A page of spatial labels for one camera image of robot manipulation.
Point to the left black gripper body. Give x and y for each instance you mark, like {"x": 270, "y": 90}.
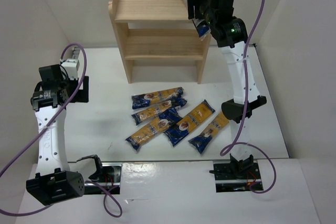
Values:
{"x": 84, "y": 88}

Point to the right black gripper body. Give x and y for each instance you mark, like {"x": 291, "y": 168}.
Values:
{"x": 193, "y": 4}

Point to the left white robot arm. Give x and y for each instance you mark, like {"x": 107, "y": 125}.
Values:
{"x": 54, "y": 181}

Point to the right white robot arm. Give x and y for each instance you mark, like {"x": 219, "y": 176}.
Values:
{"x": 231, "y": 36}

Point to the wooden three-tier shelf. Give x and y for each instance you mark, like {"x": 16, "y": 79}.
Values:
{"x": 156, "y": 32}

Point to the top spaghetti bag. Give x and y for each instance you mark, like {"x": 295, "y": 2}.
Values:
{"x": 148, "y": 99}

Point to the front left spaghetti bag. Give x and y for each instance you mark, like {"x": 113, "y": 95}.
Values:
{"x": 157, "y": 126}

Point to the middle spaghetti bag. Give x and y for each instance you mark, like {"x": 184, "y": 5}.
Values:
{"x": 180, "y": 130}

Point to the far right spaghetti bag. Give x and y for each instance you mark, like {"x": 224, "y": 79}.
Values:
{"x": 201, "y": 141}

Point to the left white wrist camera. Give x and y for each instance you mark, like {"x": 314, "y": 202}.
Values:
{"x": 70, "y": 67}

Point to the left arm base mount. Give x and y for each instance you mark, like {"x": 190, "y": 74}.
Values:
{"x": 110, "y": 178}

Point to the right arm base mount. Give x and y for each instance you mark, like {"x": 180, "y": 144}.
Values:
{"x": 227, "y": 181}

